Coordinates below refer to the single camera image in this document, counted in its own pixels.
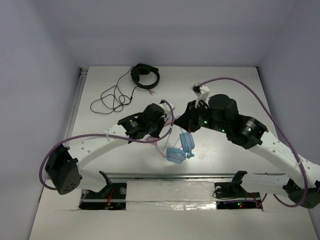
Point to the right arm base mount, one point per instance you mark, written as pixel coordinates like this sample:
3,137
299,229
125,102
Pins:
232,196

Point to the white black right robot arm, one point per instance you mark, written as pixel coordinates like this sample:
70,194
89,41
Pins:
300,181

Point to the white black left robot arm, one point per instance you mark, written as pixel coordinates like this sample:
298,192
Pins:
65,162

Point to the silver foil tape strip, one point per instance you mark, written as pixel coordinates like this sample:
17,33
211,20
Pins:
175,195

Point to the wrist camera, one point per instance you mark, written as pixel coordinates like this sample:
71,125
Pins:
168,108
202,93

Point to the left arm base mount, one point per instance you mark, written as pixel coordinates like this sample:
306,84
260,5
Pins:
111,197

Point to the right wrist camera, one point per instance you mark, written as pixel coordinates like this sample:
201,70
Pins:
202,93

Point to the pink blue cat-ear headphones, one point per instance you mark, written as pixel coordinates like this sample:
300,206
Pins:
180,151

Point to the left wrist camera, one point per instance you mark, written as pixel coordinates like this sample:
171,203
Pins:
168,108

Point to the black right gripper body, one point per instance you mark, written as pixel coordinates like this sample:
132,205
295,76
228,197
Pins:
199,116

